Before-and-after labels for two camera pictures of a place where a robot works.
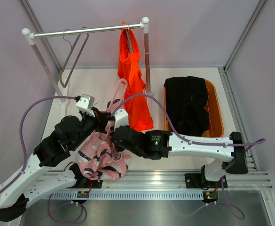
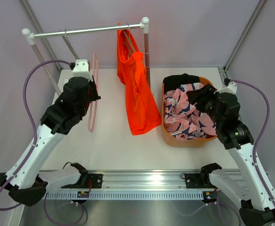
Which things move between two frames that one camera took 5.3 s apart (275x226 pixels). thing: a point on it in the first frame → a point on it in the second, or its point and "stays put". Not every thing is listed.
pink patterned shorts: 100,158 → 184,119
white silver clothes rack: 29,37 stays put
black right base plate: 196,181 stays put
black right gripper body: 139,152 → 208,103
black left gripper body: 90,124 → 92,97
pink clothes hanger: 122,80 → 94,54
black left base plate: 85,182 stays put
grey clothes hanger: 72,47 → 65,37
